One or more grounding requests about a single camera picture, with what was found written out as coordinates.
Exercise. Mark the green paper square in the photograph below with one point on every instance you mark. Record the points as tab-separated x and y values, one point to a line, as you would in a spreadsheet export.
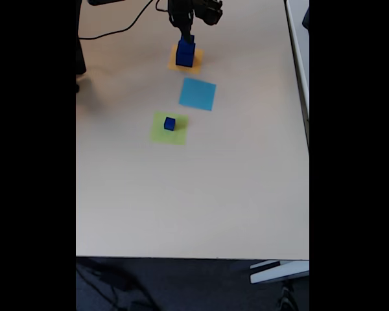
159	136

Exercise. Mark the medium blue cube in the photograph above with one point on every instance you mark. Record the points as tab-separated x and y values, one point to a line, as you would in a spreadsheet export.
183	48

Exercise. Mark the large blue cube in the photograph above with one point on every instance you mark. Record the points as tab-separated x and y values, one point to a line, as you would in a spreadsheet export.
184	60

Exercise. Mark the dark object on desk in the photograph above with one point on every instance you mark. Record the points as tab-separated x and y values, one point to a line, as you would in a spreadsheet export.
306	17

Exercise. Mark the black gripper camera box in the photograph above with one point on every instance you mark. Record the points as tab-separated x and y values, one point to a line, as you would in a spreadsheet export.
210	13

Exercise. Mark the white table foot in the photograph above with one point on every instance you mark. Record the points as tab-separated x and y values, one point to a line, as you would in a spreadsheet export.
278	273

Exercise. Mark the small blue cube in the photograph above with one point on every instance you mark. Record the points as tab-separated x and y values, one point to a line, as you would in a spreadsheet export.
169	124

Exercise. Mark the blue paper square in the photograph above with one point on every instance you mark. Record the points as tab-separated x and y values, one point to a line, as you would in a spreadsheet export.
197	94

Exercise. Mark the orange paper square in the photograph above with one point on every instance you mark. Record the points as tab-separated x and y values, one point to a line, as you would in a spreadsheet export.
197	64

